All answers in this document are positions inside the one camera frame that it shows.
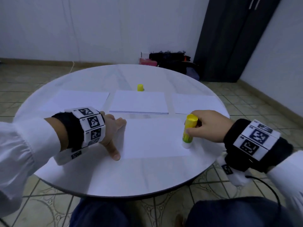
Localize person's left forearm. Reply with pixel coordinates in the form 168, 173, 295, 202
0, 117, 69, 218

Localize blue suitcase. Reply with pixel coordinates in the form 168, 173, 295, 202
186, 67, 201, 81

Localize black wardrobe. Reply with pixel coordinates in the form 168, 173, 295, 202
193, 0, 284, 83

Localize single white paper sheet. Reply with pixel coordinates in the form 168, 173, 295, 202
106, 118, 195, 159
109, 90, 169, 115

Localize person's left hand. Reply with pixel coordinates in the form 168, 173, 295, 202
98, 113, 128, 161

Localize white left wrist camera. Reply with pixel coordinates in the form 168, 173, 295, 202
53, 146, 91, 166

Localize black bag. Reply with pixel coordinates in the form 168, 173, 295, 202
149, 51, 197, 75

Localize yellow glue stick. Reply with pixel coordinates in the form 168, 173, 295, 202
182, 114, 199, 149

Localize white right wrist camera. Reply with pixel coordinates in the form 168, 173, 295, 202
217, 156, 254, 187

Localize black left wristband with markers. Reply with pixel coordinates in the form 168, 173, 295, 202
51, 107, 107, 150

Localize person's legs in blue jeans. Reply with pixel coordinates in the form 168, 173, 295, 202
68, 196, 303, 227

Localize white wall cable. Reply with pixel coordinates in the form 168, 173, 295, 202
64, 0, 81, 74

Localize black right wristband with markers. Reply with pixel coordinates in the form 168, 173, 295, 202
223, 119, 294, 174

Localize pink box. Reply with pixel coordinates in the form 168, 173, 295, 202
139, 57, 158, 67

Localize person's right forearm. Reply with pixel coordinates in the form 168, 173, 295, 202
266, 150, 303, 225

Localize black wristband with markers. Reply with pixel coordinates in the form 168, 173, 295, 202
223, 119, 294, 174
51, 107, 107, 150

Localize black right camera cable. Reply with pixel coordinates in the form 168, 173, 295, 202
246, 176, 282, 208

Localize person's right hand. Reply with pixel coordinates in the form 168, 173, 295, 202
186, 109, 236, 143

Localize white paper stack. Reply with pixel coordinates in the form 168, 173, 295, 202
39, 90, 110, 114
171, 93, 228, 115

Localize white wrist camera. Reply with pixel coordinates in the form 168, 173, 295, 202
53, 146, 91, 166
217, 156, 254, 187

